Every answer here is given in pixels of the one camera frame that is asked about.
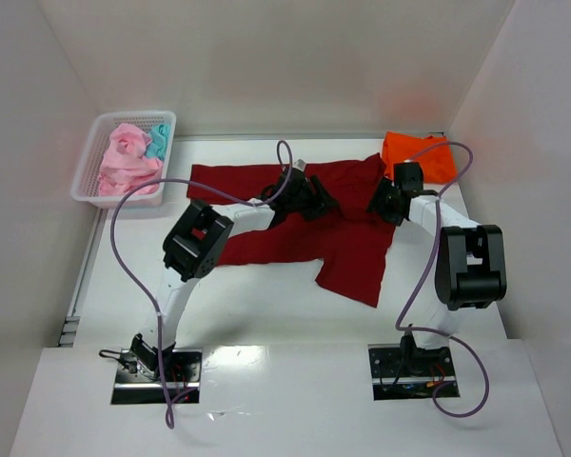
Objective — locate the teal t shirt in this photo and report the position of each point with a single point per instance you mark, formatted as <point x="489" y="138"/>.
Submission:
<point x="157" y="148"/>

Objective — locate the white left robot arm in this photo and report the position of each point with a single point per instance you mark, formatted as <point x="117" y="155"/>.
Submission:
<point x="196" y="242"/>

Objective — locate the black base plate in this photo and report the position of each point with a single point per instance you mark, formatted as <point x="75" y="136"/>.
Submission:
<point x="132" y="386"/>
<point x="411" y="376"/>

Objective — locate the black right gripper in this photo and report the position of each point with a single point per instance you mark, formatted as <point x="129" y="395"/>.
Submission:
<point x="382" y="203"/>

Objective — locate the orange folded t shirt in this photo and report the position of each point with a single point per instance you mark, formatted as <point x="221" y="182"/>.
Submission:
<point x="435" y="159"/>

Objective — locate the white plastic laundry basket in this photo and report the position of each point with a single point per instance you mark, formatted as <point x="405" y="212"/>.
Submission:
<point x="85" y="184"/>

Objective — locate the pink t shirt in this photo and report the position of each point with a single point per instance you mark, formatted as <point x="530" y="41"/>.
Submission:
<point x="124" y="165"/>

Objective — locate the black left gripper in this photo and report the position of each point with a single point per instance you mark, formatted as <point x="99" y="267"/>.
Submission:
<point x="311" y="198"/>

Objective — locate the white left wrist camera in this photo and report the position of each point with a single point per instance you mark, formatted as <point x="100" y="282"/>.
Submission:
<point x="300" y="165"/>

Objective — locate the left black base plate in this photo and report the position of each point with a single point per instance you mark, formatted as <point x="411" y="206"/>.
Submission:
<point x="132" y="386"/>

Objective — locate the dark red t shirt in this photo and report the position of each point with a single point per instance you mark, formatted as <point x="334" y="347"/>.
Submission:
<point x="351" y="242"/>

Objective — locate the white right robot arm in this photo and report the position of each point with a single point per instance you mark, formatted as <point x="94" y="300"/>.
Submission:
<point x="466" y="263"/>

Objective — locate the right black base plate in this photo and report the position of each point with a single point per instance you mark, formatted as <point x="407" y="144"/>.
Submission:
<point x="411" y="376"/>

